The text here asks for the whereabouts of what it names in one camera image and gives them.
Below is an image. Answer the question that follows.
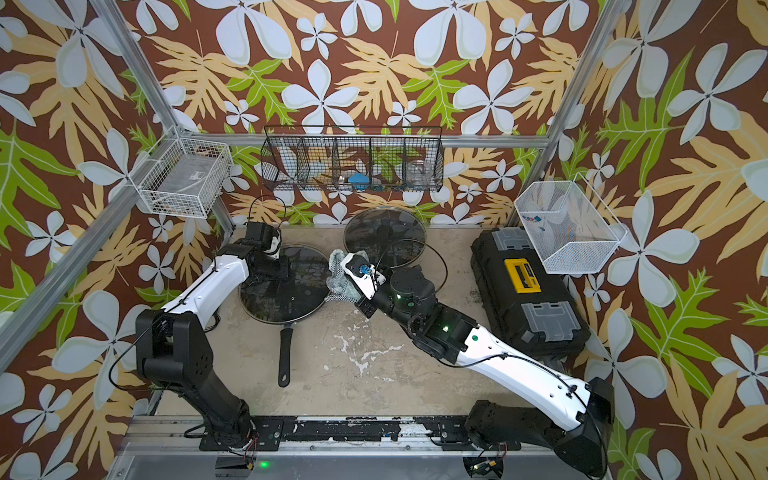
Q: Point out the green microfibre cloth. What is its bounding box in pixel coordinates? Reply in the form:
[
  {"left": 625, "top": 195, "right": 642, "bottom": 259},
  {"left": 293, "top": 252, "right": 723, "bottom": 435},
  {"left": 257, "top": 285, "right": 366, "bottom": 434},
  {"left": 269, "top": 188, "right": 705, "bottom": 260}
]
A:
[{"left": 326, "top": 249, "right": 362, "bottom": 303}]

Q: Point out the glass pot lid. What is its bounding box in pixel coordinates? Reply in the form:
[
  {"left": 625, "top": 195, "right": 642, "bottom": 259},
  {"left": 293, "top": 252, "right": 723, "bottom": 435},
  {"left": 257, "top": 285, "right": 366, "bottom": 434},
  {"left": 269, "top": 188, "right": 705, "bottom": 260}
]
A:
[{"left": 239, "top": 243, "right": 332, "bottom": 325}]

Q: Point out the small pan with lid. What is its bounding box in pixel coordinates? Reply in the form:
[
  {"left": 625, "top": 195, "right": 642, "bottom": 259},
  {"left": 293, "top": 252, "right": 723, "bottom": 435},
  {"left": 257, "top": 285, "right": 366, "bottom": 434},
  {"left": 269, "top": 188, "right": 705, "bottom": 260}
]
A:
[{"left": 343, "top": 207, "right": 426, "bottom": 268}]

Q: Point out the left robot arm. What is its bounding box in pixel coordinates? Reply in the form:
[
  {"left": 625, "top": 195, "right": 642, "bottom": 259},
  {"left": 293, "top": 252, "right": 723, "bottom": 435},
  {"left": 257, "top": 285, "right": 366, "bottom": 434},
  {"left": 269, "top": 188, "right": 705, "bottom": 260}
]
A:
[{"left": 135, "top": 227, "right": 288, "bottom": 451}]

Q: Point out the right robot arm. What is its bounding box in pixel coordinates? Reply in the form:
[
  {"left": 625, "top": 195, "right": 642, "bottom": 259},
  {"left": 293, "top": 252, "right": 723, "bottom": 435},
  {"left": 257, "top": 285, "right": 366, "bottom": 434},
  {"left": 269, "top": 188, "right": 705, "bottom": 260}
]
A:
[{"left": 343, "top": 254, "right": 614, "bottom": 479}]

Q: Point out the large black frying pan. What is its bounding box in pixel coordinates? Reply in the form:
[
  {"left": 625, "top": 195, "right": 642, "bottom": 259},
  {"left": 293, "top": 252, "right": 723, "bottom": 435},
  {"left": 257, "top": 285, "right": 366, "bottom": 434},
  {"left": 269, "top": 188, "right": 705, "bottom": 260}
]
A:
[{"left": 239, "top": 243, "right": 332, "bottom": 389}]

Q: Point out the black yellow toolbox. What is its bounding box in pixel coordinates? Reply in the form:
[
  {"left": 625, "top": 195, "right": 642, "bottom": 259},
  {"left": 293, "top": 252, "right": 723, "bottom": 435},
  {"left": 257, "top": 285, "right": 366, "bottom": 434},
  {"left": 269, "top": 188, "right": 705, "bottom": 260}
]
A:
[{"left": 470, "top": 227, "right": 590, "bottom": 361}]

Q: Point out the white mesh basket right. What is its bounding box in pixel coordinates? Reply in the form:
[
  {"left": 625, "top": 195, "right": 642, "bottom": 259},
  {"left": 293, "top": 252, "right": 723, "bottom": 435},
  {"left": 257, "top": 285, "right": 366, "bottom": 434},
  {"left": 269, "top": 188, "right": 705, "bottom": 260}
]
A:
[{"left": 514, "top": 174, "right": 628, "bottom": 276}]

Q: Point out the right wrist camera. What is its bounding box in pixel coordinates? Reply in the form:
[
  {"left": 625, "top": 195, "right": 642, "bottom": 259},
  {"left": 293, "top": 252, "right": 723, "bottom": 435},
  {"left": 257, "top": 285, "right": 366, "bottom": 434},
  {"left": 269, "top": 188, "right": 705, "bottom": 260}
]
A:
[{"left": 341, "top": 253, "right": 386, "bottom": 300}]

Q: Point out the white wire basket left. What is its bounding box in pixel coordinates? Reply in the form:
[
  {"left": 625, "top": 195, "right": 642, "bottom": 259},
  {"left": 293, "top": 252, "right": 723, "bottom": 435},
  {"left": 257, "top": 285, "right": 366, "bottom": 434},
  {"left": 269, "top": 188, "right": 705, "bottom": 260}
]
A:
[{"left": 130, "top": 127, "right": 233, "bottom": 219}]

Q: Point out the black wire basket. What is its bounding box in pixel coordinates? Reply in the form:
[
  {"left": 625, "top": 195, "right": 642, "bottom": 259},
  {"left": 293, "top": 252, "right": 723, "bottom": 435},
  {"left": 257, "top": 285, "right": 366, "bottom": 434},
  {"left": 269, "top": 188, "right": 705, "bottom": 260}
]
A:
[{"left": 258, "top": 125, "right": 445, "bottom": 193}]

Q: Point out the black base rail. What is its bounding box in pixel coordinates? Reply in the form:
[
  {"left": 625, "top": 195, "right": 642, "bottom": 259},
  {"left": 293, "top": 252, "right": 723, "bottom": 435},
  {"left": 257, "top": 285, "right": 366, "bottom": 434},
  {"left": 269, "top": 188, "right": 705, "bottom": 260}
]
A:
[{"left": 197, "top": 413, "right": 481, "bottom": 454}]

